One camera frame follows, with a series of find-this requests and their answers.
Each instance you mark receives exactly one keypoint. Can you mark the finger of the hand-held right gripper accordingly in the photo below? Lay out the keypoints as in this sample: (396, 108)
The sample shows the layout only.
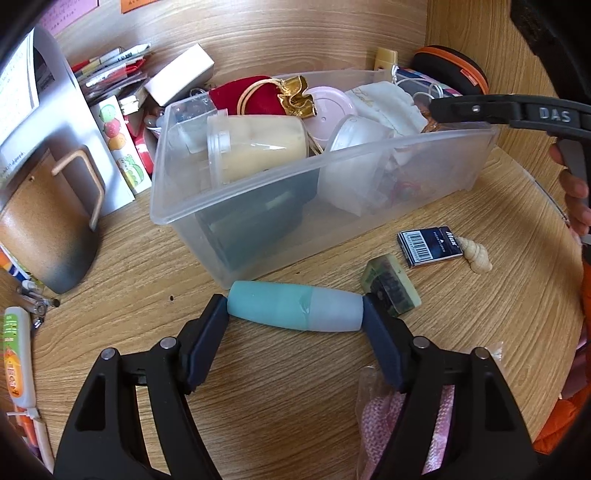
(471, 110)

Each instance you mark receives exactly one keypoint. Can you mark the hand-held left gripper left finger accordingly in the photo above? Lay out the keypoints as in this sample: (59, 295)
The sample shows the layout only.
(207, 341)

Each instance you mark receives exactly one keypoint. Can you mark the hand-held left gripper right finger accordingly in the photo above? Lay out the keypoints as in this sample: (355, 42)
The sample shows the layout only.
(381, 350)

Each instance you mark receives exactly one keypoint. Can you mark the teal cylindrical tube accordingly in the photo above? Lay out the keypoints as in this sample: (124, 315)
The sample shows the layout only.
(277, 304)

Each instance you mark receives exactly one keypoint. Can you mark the clear plastic storage box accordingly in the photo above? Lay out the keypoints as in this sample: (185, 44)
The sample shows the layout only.
(415, 166)

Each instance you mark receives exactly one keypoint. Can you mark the pink round jar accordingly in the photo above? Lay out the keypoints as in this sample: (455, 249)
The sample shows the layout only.
(328, 110)

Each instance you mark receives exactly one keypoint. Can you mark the cream clear jar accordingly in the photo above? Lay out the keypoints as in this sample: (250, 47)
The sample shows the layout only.
(263, 143)

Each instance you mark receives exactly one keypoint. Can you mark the red velvet pouch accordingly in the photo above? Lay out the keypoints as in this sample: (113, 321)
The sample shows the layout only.
(221, 94)

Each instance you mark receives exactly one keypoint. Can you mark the person's right forearm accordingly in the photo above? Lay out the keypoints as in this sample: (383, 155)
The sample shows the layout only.
(568, 424)

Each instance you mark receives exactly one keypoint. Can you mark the wooden desktop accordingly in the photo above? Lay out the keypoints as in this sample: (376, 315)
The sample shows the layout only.
(277, 415)

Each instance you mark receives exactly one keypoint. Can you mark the person's right hand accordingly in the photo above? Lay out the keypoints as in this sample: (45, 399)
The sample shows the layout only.
(577, 194)

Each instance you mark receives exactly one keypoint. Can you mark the black orange zip case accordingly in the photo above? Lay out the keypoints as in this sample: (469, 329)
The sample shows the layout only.
(443, 62)

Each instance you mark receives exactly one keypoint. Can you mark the pink knitted pouch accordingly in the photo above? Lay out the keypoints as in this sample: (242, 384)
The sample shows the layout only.
(383, 415)

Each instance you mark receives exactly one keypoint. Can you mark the green wrapped block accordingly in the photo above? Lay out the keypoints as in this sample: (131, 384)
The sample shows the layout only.
(392, 286)

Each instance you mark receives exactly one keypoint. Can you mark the blue patchwork pouch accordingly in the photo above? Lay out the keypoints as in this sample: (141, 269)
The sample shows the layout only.
(411, 74)

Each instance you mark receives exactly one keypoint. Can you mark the clear pen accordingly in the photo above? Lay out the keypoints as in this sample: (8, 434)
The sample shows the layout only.
(551, 203)

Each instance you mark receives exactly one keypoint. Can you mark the small dark blue box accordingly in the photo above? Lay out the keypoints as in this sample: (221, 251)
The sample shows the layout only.
(431, 244)

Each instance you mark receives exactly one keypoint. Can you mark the white frosted jar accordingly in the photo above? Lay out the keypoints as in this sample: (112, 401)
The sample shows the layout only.
(355, 152)

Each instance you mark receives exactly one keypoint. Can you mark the dark green container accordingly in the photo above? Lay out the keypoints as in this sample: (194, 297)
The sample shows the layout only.
(258, 221)

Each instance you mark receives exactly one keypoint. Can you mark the beige spiral seashell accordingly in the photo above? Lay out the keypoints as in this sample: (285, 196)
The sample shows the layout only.
(478, 258)

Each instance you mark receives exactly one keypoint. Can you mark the metal pens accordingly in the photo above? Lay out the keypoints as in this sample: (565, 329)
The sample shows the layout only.
(37, 302)

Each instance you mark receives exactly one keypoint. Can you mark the brown black mug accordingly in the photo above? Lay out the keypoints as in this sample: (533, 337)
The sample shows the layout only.
(41, 221)

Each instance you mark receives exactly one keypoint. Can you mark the fruit print box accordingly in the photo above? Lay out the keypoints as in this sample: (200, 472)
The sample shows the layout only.
(120, 143)

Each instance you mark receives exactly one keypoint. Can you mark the white cardboard box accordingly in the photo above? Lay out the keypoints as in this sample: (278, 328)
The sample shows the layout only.
(180, 74)

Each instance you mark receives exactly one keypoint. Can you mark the red plastic packet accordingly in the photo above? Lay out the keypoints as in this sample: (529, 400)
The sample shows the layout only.
(115, 78)

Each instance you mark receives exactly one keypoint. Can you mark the grey curved stand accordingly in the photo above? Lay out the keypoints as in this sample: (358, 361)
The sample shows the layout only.
(64, 92)

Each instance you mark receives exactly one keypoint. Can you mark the white printed paper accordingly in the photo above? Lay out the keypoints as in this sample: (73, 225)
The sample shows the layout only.
(16, 87)

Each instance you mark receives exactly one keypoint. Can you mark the orange sticky note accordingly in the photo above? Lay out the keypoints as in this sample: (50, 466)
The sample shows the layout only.
(138, 4)

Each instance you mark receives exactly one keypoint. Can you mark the pink sticky note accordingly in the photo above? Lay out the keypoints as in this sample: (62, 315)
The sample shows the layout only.
(69, 14)

